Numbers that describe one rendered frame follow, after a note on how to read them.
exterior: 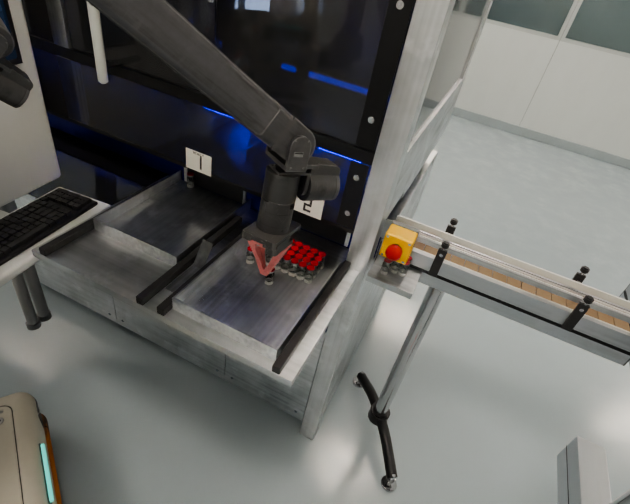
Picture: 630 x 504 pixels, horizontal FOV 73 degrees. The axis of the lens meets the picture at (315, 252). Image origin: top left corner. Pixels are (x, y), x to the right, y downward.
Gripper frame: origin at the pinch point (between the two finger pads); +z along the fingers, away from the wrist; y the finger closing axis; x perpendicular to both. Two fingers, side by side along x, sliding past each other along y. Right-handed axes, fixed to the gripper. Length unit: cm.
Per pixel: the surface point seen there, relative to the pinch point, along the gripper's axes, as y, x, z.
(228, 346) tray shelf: -0.8, 4.4, 20.6
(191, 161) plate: 36, 43, 1
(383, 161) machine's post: 33.1, -9.0, -17.0
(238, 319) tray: 6.3, 6.7, 19.2
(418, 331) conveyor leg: 56, -32, 37
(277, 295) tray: 17.6, 3.2, 17.5
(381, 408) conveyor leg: 63, -31, 81
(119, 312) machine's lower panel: 49, 83, 84
